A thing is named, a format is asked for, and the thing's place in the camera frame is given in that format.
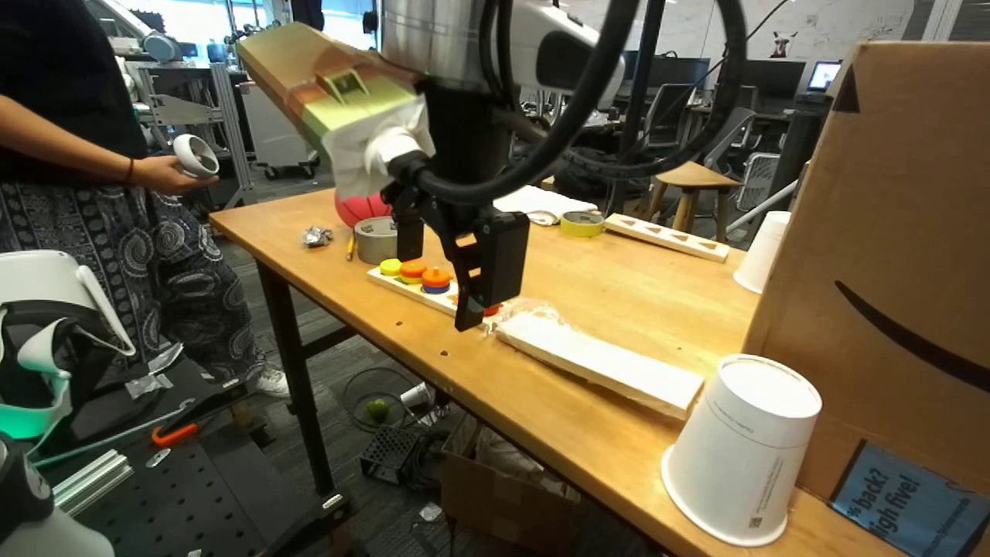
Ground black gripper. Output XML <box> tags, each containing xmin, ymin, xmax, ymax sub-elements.
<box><xmin>412</xmin><ymin>169</ymin><xmax>536</xmax><ymax>334</ymax></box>

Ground small red basketball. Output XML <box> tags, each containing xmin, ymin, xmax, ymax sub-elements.
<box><xmin>335</xmin><ymin>189</ymin><xmax>399</xmax><ymax>233</ymax></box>

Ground white VR controller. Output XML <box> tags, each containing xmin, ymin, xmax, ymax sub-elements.
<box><xmin>167</xmin><ymin>129</ymin><xmax>225</xmax><ymax>185</ymax></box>

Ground person forearm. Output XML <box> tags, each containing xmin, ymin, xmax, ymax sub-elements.
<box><xmin>0</xmin><ymin>91</ymin><xmax>142</xmax><ymax>191</ymax></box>

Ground person hand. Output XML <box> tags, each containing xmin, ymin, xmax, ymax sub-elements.
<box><xmin>130</xmin><ymin>152</ymin><xmax>210</xmax><ymax>199</ymax></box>

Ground small white toy tray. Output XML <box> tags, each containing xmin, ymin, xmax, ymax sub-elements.
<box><xmin>365</xmin><ymin>256</ymin><xmax>465</xmax><ymax>318</ymax></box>

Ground white paper sheet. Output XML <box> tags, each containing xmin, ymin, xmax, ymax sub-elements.
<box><xmin>492</xmin><ymin>183</ymin><xmax>599</xmax><ymax>230</ymax></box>

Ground yellow bowl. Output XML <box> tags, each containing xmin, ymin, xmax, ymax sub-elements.
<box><xmin>555</xmin><ymin>207</ymin><xmax>605</xmax><ymax>240</ymax></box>

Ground grey tape roll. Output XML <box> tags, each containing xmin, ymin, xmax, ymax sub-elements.
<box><xmin>350</xmin><ymin>213</ymin><xmax>402</xmax><ymax>265</ymax></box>

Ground white foam board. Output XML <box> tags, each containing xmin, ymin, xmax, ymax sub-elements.
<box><xmin>489</xmin><ymin>304</ymin><xmax>708</xmax><ymax>424</ymax></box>

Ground long white tray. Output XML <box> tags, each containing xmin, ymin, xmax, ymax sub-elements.
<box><xmin>599</xmin><ymin>210</ymin><xmax>735</xmax><ymax>264</ymax></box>

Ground round wooden stool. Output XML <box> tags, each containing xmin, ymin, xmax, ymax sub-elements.
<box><xmin>642</xmin><ymin>157</ymin><xmax>741</xmax><ymax>235</ymax></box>

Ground gold snack bag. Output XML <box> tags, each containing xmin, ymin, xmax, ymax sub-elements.
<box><xmin>236</xmin><ymin>19</ymin><xmax>438</xmax><ymax>207</ymax></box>

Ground small white paper cup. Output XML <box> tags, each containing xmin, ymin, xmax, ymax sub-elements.
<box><xmin>731</xmin><ymin>207</ymin><xmax>794</xmax><ymax>296</ymax></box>

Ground large white paper cup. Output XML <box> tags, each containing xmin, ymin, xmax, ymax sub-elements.
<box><xmin>657</xmin><ymin>352</ymin><xmax>825</xmax><ymax>551</ymax></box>

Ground person in patterned trousers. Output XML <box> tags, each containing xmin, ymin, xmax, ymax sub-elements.
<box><xmin>0</xmin><ymin>0</ymin><xmax>293</xmax><ymax>401</ymax></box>

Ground lit computer monitor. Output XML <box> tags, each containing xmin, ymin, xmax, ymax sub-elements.
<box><xmin>803</xmin><ymin>59</ymin><xmax>848</xmax><ymax>97</ymax></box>

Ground large cardboard box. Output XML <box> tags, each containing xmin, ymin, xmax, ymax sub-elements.
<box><xmin>740</xmin><ymin>38</ymin><xmax>990</xmax><ymax>518</ymax></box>

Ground aluminium profile bar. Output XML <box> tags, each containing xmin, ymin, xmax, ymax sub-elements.
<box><xmin>45</xmin><ymin>449</ymin><xmax>136</xmax><ymax>516</ymax></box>

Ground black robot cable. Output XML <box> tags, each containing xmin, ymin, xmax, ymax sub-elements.
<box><xmin>414</xmin><ymin>0</ymin><xmax>749</xmax><ymax>210</ymax></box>

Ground orange handled tool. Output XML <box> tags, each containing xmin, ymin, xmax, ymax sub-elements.
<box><xmin>148</xmin><ymin>417</ymin><xmax>204</xmax><ymax>452</ymax></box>

